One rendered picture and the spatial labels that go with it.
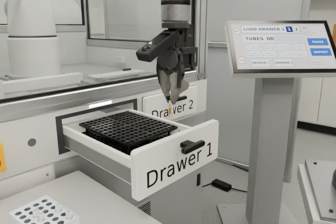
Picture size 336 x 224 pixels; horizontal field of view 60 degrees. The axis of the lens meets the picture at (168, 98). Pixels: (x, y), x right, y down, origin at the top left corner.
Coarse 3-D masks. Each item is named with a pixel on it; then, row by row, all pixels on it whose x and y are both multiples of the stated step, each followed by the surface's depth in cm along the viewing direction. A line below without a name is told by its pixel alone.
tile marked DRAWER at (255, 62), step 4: (252, 60) 137; (256, 60) 137; (260, 60) 137; (264, 60) 137; (268, 60) 137; (252, 64) 136; (256, 64) 136; (260, 64) 136; (264, 64) 136; (268, 64) 136
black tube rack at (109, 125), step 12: (96, 120) 87; (108, 120) 86; (120, 120) 87; (132, 120) 86; (144, 120) 86; (156, 120) 86; (84, 132) 84; (96, 132) 77; (108, 132) 77; (120, 132) 77; (132, 132) 76; (144, 132) 76; (168, 132) 81; (108, 144) 76; (120, 144) 76; (144, 144) 76
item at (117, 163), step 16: (112, 112) 96; (64, 128) 82; (80, 128) 88; (64, 144) 83; (80, 144) 76; (96, 144) 71; (96, 160) 72; (112, 160) 67; (128, 160) 63; (128, 176) 63
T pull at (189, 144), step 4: (188, 140) 68; (200, 140) 68; (180, 144) 67; (184, 144) 66; (188, 144) 66; (192, 144) 65; (196, 144) 66; (200, 144) 67; (204, 144) 68; (184, 148) 63; (188, 148) 64; (192, 148) 65; (196, 148) 66; (184, 152) 63; (188, 152) 64
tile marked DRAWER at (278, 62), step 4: (276, 60) 137; (280, 60) 137; (284, 60) 137; (288, 60) 137; (292, 60) 137; (276, 64) 136; (280, 64) 136; (284, 64) 136; (288, 64) 136; (292, 64) 136
